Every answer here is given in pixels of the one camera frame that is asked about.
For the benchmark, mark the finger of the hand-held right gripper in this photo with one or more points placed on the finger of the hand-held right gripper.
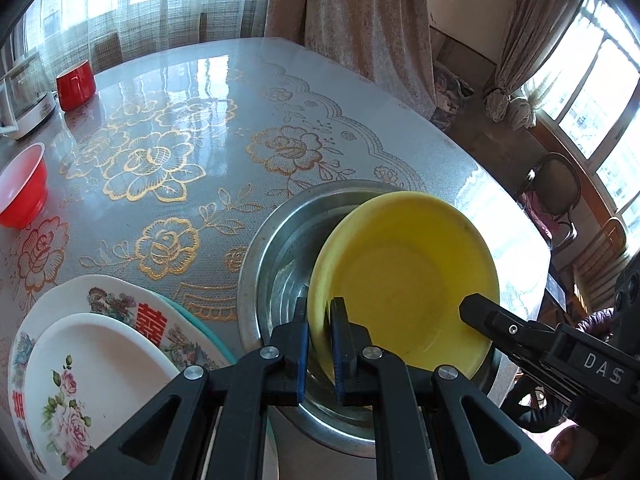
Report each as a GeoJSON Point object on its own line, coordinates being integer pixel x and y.
{"type": "Point", "coordinates": [500, 327]}

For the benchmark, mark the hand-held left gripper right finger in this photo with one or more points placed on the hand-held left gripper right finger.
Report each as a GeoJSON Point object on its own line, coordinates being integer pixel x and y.
{"type": "Point", "coordinates": [336, 360]}

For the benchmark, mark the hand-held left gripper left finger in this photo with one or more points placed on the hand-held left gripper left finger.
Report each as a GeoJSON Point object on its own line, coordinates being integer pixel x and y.
{"type": "Point", "coordinates": [301, 360]}

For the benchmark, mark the teal bowl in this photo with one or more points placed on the teal bowl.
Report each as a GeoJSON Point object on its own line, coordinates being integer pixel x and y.
{"type": "Point", "coordinates": [222, 349]}

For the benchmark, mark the stainless steel basin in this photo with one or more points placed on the stainless steel basin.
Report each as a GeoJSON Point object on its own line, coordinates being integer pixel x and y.
{"type": "Point", "coordinates": [280, 260]}

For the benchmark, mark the yellow bowl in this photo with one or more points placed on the yellow bowl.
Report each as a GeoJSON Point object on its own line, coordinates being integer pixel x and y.
{"type": "Point", "coordinates": [400, 270]}

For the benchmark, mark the large white plate red print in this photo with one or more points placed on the large white plate red print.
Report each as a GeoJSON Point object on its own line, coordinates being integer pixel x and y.
{"type": "Point", "coordinates": [150, 320]}

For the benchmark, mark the white floral plate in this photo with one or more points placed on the white floral plate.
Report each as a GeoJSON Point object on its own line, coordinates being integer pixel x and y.
{"type": "Point", "coordinates": [110, 360]}

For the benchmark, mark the person's right forearm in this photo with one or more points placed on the person's right forearm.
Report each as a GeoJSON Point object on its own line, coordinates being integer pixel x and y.
{"type": "Point", "coordinates": [597, 321]}

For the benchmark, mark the person's dark clothing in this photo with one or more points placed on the person's dark clothing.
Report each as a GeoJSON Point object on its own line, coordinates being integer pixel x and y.
{"type": "Point", "coordinates": [535, 410]}

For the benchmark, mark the wooden chair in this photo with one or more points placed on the wooden chair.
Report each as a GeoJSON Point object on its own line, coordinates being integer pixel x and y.
{"type": "Point", "coordinates": [203, 25]}
{"type": "Point", "coordinates": [106, 52]}
{"type": "Point", "coordinates": [600, 250]}
{"type": "Point", "coordinates": [542, 215]}

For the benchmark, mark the side window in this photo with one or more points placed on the side window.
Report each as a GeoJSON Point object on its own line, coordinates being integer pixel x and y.
{"type": "Point", "coordinates": [600, 85]}

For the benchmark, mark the grey floral tablecloth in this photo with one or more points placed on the grey floral tablecloth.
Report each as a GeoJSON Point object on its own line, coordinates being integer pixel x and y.
{"type": "Point", "coordinates": [150, 110]}

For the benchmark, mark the tied beige curtain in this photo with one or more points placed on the tied beige curtain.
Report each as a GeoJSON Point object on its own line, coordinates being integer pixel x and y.
{"type": "Point", "coordinates": [535, 35]}

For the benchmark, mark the red bowl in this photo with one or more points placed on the red bowl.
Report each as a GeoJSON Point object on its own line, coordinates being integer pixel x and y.
{"type": "Point", "coordinates": [22, 195]}

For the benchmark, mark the brown patterned curtain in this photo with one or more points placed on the brown patterned curtain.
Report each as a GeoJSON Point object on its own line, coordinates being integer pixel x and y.
{"type": "Point", "coordinates": [360, 35]}

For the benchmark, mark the wooden chair back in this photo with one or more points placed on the wooden chair back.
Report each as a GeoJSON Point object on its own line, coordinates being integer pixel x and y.
{"type": "Point", "coordinates": [106, 52]}
{"type": "Point", "coordinates": [203, 25]}

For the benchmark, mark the red mug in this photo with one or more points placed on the red mug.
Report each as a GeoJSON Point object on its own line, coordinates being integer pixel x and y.
{"type": "Point", "coordinates": [75, 87]}

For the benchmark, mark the white sheer curtain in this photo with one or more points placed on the white sheer curtain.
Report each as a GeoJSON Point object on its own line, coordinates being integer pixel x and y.
{"type": "Point", "coordinates": [165, 15]}

